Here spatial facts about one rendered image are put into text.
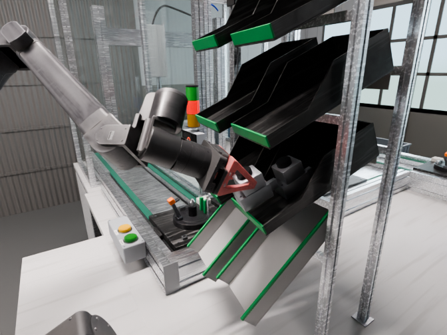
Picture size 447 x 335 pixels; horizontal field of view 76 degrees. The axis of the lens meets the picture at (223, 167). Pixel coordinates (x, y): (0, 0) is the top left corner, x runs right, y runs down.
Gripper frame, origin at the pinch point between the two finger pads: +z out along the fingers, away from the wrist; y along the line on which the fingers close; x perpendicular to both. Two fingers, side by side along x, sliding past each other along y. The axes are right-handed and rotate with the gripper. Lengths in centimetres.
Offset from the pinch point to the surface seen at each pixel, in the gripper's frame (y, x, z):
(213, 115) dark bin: 20.4, -7.0, -3.6
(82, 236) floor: 213, 156, -3
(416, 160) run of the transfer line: 69, -30, 141
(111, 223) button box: 50, 44, -11
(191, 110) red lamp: 62, -3, 3
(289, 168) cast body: -1.1, -5.0, 6.6
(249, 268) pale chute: 3.3, 20.5, 13.4
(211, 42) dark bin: 11.8, -19.7, -13.3
